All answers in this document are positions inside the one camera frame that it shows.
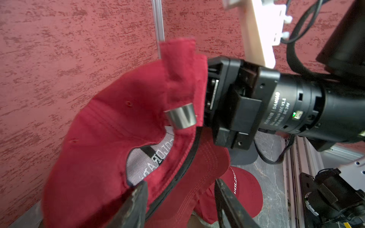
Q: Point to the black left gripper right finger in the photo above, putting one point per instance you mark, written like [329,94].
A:
[231,214]

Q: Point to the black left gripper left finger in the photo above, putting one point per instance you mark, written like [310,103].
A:
[133,211]

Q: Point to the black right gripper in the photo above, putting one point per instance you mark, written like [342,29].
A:
[237,96]

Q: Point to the red baseball cap front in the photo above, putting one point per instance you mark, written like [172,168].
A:
[245,187]

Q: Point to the red baseball cap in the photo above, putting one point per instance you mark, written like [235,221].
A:
[245,187]
[145,128]

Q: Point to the red baseball cap back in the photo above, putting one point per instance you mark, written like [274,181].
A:
[145,128]

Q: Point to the dark grey baseball cap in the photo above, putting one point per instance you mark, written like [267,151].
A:
[243,157]

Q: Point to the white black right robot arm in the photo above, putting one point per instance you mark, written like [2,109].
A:
[326,108]

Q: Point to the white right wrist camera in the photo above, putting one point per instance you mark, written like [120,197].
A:
[262,24]

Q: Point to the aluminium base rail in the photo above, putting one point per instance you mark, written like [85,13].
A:
[303,158]

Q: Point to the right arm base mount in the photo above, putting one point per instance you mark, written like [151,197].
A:
[328,201]

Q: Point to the aluminium corner post right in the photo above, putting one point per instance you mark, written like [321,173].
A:
[158,21]

